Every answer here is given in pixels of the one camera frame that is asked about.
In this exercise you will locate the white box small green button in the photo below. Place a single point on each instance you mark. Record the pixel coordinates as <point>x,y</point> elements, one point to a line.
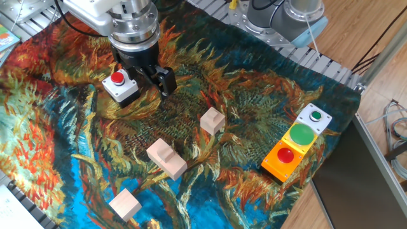
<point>314,118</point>

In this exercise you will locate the silver perforated metal plate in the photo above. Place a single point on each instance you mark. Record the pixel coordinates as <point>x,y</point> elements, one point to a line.
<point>28,9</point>

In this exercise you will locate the white box red push button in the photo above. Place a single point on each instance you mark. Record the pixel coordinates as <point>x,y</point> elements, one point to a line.
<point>120,87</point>

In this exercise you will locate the small yellow clip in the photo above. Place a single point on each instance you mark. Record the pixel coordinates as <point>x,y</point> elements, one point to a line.
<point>233,4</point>

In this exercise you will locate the white paper sheet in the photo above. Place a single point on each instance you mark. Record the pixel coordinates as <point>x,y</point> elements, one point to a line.
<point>14,213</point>

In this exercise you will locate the large wooden block with peg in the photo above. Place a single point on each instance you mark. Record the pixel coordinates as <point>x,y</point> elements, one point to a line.
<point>167,159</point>

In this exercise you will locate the aluminium profile post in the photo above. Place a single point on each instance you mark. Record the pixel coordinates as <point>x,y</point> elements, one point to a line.
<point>383,54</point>

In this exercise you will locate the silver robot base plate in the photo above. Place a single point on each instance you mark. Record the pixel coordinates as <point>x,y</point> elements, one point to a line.
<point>270,39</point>

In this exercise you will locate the sunflower painting cloth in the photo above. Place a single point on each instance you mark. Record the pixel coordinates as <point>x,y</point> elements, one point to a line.
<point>222,79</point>

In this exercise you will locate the colourful book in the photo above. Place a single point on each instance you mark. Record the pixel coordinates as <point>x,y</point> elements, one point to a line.
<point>7,39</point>

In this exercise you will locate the small wooden block with peg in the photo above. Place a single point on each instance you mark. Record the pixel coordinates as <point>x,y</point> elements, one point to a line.
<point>212,121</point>

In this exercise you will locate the yellow box large green button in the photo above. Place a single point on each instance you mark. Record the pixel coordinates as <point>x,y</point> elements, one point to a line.
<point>300,136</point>

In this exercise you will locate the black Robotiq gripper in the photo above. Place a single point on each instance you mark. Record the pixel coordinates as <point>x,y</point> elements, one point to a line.
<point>136,55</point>

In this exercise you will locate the dark grey panel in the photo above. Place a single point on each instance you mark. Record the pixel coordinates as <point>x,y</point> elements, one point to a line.
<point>356,184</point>

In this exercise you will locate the orange box red button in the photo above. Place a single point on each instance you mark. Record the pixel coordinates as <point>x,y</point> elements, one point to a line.
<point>281,162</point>

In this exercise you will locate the aluminium frame rail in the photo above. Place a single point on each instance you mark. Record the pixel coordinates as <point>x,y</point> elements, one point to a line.
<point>381,162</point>

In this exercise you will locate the plain wooden cube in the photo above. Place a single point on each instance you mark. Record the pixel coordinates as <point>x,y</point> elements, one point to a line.
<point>125,205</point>

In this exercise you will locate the silver UR5 robot arm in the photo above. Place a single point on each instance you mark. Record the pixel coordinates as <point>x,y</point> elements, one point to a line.
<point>133,19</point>

